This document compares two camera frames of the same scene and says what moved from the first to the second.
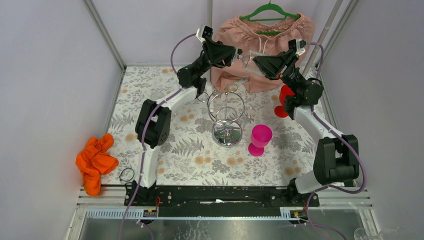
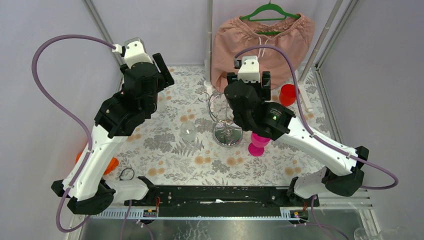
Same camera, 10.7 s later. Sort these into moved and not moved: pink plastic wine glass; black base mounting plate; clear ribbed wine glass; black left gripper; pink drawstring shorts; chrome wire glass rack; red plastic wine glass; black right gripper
Moved: clear ribbed wine glass; black right gripper; black left gripper
Not moved: pink drawstring shorts; red plastic wine glass; pink plastic wine glass; black base mounting plate; chrome wire glass rack
